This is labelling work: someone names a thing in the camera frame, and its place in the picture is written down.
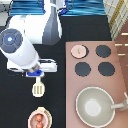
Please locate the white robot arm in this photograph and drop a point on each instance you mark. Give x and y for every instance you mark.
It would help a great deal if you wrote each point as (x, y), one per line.
(32, 22)

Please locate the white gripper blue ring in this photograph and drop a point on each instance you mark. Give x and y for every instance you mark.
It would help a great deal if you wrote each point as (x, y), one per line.
(46, 65)

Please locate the black burner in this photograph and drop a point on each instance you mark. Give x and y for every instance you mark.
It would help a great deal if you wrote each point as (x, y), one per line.
(103, 51)
(82, 69)
(106, 69)
(87, 51)

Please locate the black burner bottom right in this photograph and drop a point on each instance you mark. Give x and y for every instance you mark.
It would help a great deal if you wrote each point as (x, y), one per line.
(106, 69)

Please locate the black table mat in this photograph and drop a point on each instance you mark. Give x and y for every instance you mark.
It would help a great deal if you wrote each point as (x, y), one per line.
(16, 100)

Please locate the pink stove top board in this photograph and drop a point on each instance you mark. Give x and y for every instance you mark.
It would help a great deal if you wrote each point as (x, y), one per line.
(114, 84)

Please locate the cream round plate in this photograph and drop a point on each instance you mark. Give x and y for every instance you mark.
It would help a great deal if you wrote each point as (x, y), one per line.
(41, 110)

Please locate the black burner top left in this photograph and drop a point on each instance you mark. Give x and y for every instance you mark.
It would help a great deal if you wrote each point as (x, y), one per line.
(87, 51)

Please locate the black burner top right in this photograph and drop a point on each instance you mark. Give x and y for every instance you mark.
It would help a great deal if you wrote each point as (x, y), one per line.
(103, 51)

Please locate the cream slotted spatula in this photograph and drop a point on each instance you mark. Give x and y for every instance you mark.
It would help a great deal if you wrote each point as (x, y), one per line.
(38, 88)

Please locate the black burner bottom left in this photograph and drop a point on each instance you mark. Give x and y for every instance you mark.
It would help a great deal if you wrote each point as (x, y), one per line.
(82, 69)

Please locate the pink pot lid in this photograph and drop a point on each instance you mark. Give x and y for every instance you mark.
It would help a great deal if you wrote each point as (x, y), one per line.
(78, 51)

